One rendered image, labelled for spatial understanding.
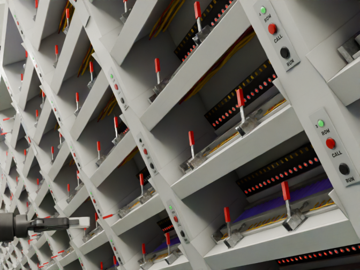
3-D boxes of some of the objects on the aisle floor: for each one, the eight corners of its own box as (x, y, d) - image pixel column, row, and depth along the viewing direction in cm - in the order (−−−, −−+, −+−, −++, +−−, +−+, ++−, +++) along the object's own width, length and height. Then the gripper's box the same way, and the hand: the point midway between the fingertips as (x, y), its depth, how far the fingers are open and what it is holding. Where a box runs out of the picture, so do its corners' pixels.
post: (193, 420, 192) (6, -13, 218) (184, 415, 200) (5, -1, 226) (237, 390, 200) (52, -23, 227) (226, 387, 209) (50, -11, 235)
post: (298, 469, 129) (19, -145, 156) (278, 460, 138) (17, -122, 164) (355, 424, 138) (82, -151, 165) (334, 417, 146) (77, -129, 173)
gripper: (15, 241, 178) (87, 237, 185) (14, 234, 164) (92, 229, 170) (15, 219, 180) (86, 215, 187) (14, 210, 166) (91, 206, 172)
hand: (79, 223), depth 177 cm, fingers open, 3 cm apart
